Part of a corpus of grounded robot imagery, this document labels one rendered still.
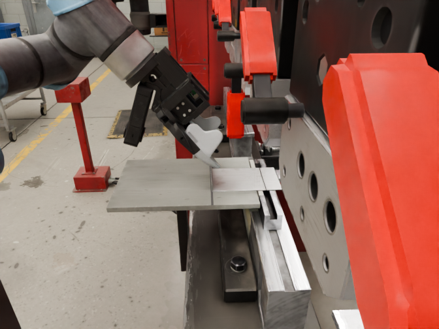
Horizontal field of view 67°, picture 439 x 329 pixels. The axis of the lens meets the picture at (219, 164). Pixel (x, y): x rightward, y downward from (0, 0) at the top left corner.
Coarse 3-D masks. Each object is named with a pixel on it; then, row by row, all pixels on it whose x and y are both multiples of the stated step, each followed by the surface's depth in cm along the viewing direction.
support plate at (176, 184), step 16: (128, 160) 72; (144, 160) 72; (160, 160) 72; (176, 160) 72; (192, 160) 72; (224, 160) 72; (240, 160) 72; (128, 176) 65; (144, 176) 65; (160, 176) 65; (176, 176) 65; (192, 176) 65; (208, 176) 65; (128, 192) 60; (144, 192) 60; (160, 192) 60; (176, 192) 60; (192, 192) 60; (208, 192) 60; (224, 192) 60; (240, 192) 60; (256, 192) 60; (112, 208) 56; (128, 208) 56; (144, 208) 57; (160, 208) 57; (176, 208) 57; (192, 208) 57; (208, 208) 57; (224, 208) 57; (240, 208) 57
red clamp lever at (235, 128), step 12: (228, 72) 39; (240, 72) 39; (240, 84) 40; (228, 96) 41; (240, 96) 41; (228, 108) 42; (228, 120) 42; (240, 120) 42; (228, 132) 43; (240, 132) 43
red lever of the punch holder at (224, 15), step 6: (222, 0) 59; (228, 0) 60; (222, 6) 59; (228, 6) 59; (222, 12) 58; (228, 12) 58; (222, 18) 58; (228, 18) 58; (222, 24) 58; (228, 24) 58; (222, 30) 57; (228, 30) 57; (222, 36) 57; (228, 36) 57; (234, 36) 57
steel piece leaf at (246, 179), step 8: (216, 168) 68; (224, 168) 68; (232, 168) 68; (240, 168) 68; (248, 168) 68; (256, 168) 68; (216, 176) 65; (224, 176) 65; (232, 176) 65; (240, 176) 65; (248, 176) 65; (256, 176) 65; (216, 184) 62; (224, 184) 62; (232, 184) 62; (240, 184) 62; (248, 184) 62; (256, 184) 62
